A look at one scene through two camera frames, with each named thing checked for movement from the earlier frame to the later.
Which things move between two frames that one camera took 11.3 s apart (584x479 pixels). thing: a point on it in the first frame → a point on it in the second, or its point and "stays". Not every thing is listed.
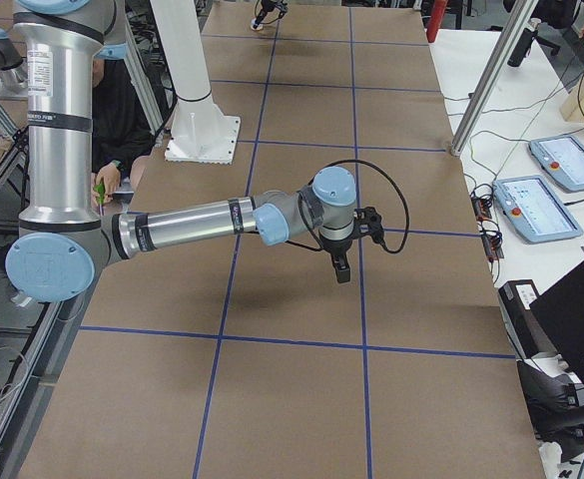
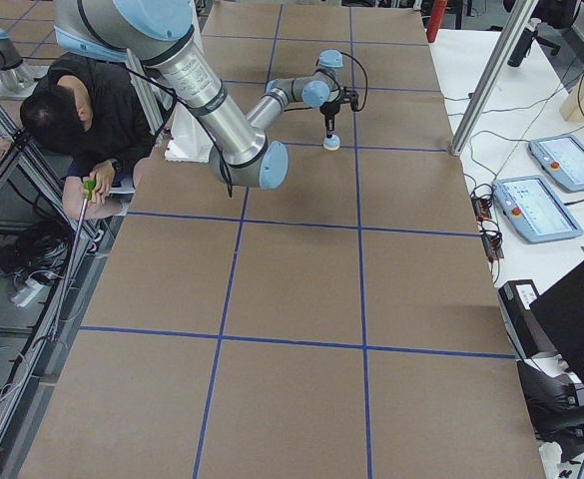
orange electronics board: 481,209 stays
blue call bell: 253,22 → 332,143
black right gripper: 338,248 → 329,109
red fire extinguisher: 435,17 stays
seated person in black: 122,132 stays
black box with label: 526,332 stays
